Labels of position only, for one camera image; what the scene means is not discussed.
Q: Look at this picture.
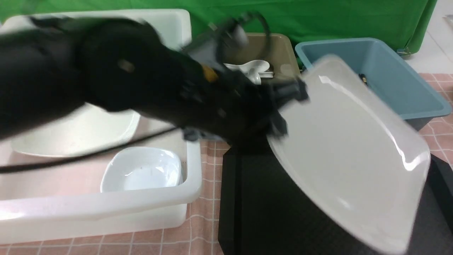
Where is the pink checkered tablecloth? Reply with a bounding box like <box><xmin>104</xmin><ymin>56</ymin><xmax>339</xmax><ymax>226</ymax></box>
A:
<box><xmin>0</xmin><ymin>73</ymin><xmax>453</xmax><ymax>255</ymax></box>

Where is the olive brown plastic bin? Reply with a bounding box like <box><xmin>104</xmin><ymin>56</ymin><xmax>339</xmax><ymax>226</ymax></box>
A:
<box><xmin>224</xmin><ymin>33</ymin><xmax>300</xmax><ymax>83</ymax></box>

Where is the white spoon top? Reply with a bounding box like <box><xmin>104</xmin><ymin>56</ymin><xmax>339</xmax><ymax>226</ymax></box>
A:
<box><xmin>224</xmin><ymin>59</ymin><xmax>271</xmax><ymax>73</ymax></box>

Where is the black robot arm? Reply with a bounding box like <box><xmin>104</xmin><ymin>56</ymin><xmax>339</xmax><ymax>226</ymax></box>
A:
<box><xmin>1</xmin><ymin>13</ymin><xmax>309</xmax><ymax>141</ymax></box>

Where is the blue plastic bin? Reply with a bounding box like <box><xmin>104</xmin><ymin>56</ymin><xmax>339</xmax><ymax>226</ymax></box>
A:
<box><xmin>295</xmin><ymin>38</ymin><xmax>452</xmax><ymax>131</ymax></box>

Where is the green backdrop cloth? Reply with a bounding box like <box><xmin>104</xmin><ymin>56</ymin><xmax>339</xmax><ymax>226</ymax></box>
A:
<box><xmin>1</xmin><ymin>0</ymin><xmax>432</xmax><ymax>68</ymax></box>

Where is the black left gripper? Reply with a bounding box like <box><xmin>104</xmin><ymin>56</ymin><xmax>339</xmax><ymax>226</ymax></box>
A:
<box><xmin>166</xmin><ymin>67</ymin><xmax>309</xmax><ymax>142</ymax></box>

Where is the white bowl in tub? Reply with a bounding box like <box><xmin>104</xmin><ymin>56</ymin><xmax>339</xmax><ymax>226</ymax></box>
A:
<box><xmin>100</xmin><ymin>147</ymin><xmax>183</xmax><ymax>193</ymax></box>

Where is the white spoon right diagonal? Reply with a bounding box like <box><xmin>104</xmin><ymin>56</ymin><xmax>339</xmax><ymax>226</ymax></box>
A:
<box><xmin>246</xmin><ymin>68</ymin><xmax>262</xmax><ymax>85</ymax></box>

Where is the white square plate in tub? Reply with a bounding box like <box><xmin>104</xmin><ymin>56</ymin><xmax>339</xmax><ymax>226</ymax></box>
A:
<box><xmin>11</xmin><ymin>105</ymin><xmax>140</xmax><ymax>158</ymax></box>

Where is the black serving tray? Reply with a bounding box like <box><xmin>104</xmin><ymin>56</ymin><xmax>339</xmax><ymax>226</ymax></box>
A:
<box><xmin>217</xmin><ymin>140</ymin><xmax>453</xmax><ymax>255</ymax></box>

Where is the white square plate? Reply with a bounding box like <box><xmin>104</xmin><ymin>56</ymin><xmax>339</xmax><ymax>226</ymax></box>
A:
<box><xmin>11</xmin><ymin>105</ymin><xmax>140</xmax><ymax>158</ymax></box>
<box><xmin>268</xmin><ymin>55</ymin><xmax>431</xmax><ymax>255</ymax></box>

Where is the large white plastic tub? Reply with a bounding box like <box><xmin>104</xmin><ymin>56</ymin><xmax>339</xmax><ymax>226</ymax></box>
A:
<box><xmin>1</xmin><ymin>9</ymin><xmax>202</xmax><ymax>245</ymax></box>

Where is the black chopstick in bin right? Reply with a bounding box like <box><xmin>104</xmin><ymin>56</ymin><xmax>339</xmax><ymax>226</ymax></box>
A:
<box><xmin>358</xmin><ymin>74</ymin><xmax>368</xmax><ymax>86</ymax></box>

